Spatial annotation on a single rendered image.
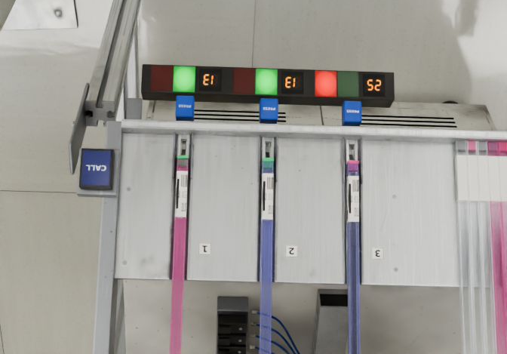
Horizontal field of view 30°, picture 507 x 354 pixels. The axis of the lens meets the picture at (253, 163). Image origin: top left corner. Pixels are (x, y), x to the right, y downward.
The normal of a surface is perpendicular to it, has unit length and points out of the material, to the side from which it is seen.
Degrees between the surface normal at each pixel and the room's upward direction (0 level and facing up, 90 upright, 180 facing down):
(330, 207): 48
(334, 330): 0
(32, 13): 0
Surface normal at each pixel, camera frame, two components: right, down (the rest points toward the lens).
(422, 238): 0.04, -0.25
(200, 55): 0.01, 0.54
